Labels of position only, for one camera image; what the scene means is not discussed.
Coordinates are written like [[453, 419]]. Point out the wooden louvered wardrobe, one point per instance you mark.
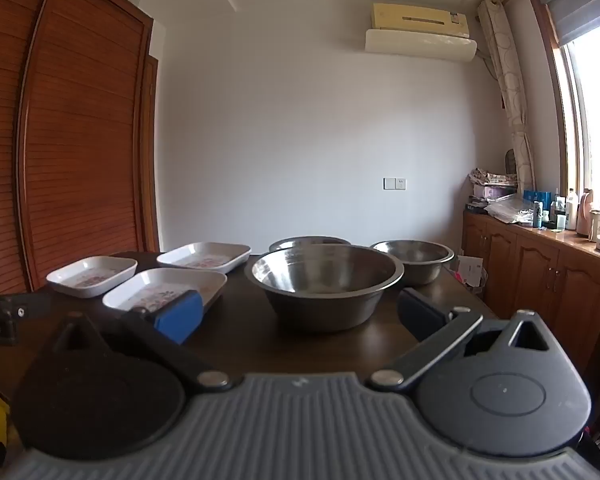
[[80, 135]]

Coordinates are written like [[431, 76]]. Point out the purple box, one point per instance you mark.
[[492, 191]]

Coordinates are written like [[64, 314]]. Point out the white wall switch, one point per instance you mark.
[[395, 183]]

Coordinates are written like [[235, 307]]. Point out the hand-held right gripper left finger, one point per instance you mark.
[[180, 317]]

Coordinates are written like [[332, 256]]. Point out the white kettle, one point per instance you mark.
[[596, 225]]

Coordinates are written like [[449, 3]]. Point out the beige patterned curtain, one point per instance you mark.
[[510, 100]]

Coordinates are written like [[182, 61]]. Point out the wooden framed window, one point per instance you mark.
[[595, 125]]

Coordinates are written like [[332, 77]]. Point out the clear plastic bags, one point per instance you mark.
[[507, 210]]

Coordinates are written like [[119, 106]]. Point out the small stainless steel bowl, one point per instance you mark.
[[415, 260], [307, 241]]

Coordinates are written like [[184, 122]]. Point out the pink jug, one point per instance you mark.
[[585, 212]]

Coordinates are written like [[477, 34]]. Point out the cream wall air conditioner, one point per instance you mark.
[[420, 35]]

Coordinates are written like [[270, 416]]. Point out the blue boxes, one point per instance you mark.
[[537, 196]]

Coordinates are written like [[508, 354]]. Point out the white bottle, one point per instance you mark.
[[572, 210]]

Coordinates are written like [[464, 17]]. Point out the wooden low cabinet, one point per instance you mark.
[[535, 270]]

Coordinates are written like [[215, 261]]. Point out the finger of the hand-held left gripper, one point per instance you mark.
[[27, 305]]

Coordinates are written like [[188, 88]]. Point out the white floral rectangular plate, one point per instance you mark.
[[202, 255], [150, 287], [91, 276]]

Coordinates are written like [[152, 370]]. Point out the stack of newspapers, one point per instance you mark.
[[492, 176]]

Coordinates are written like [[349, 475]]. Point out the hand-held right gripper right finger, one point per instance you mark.
[[420, 317]]

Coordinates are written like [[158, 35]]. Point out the white paper bag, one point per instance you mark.
[[467, 272]]

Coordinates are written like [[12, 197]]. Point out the large stainless steel bowl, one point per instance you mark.
[[325, 285]]

